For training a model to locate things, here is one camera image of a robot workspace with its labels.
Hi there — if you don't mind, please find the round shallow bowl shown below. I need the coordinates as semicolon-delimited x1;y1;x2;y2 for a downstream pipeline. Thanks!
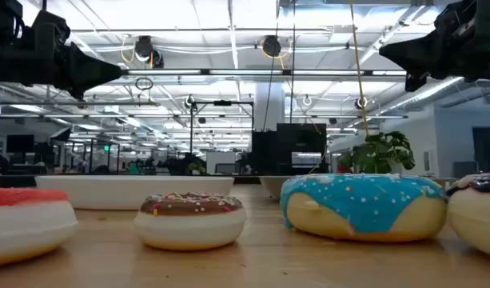
258;174;296;200

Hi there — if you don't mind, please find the small background plant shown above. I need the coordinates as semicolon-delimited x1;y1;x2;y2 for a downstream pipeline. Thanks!
187;159;208;176

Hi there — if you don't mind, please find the red frosted donut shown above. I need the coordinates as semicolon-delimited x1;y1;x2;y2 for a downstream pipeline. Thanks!
0;186;78;268

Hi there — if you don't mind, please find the green potted plant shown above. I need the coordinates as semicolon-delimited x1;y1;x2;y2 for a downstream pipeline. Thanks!
336;130;416;175

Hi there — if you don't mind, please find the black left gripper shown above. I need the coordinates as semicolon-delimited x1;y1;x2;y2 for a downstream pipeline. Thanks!
27;8;124;102

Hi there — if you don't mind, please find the black desk monitor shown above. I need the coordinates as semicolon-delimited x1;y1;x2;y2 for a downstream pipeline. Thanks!
5;134;35;154

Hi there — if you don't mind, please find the dark wall monitor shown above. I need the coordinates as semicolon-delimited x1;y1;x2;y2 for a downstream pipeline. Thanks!
471;126;490;173

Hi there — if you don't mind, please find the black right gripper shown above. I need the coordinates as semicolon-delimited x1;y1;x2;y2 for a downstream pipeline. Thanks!
378;0;488;94

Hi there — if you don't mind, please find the large blue frosted donut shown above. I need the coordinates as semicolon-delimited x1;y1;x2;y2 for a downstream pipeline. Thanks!
279;173;448;243

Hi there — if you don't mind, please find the white background cabinet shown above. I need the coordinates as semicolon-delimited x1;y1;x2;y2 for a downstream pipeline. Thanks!
205;150;237;176

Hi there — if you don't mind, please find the chocolate sprinkled donut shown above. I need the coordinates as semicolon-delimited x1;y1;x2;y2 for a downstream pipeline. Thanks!
133;190;249;252

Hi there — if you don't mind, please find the black hanging cable loop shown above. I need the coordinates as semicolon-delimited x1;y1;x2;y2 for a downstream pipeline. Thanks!
134;76;154;91

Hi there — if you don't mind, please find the yellow hanging cable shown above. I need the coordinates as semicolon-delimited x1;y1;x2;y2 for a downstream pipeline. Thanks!
349;0;370;138

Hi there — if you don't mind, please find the white building column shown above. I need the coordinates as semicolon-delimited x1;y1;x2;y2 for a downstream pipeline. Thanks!
253;82;286;132

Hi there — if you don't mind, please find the large chocolate glazed donut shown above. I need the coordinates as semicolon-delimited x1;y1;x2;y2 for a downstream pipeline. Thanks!
445;171;490;260

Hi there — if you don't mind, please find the white round plate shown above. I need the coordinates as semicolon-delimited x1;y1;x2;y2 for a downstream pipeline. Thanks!
34;174;236;211

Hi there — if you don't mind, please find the black background gantry frame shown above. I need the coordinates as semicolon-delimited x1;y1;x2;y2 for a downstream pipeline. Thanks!
188;98;256;177

